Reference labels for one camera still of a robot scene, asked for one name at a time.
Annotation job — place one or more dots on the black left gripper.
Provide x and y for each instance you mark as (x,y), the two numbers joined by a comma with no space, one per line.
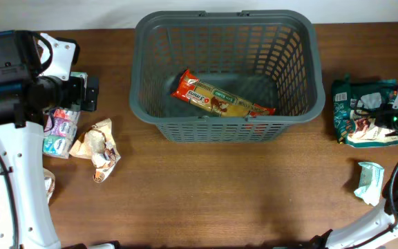
(75,100)

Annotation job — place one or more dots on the orange spaghetti packet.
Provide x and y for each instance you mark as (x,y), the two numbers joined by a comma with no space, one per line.
(216,101)

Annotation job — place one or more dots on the brown white snack pouch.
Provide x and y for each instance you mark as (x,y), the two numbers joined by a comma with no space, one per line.
(49,180)

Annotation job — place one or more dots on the green coffee bean bag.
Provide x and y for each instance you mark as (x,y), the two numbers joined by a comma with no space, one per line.
(355,108)

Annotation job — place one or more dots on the multicolour tissue pack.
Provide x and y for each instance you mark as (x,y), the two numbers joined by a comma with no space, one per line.
(60,132)

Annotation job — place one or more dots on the grey plastic basket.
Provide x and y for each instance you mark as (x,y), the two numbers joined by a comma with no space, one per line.
(269,57)

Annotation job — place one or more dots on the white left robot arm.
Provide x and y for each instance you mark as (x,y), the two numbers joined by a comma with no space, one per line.
(35,79)

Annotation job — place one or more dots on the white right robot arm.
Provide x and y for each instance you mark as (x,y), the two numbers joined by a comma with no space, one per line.
(374,229)

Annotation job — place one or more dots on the light teal small packet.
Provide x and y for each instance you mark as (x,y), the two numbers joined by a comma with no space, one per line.
(370,183)

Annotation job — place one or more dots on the beige crumpled snack bag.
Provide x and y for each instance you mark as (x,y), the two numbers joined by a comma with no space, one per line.
(98,145)

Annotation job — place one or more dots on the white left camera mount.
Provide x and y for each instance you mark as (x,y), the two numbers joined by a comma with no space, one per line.
(65,54)

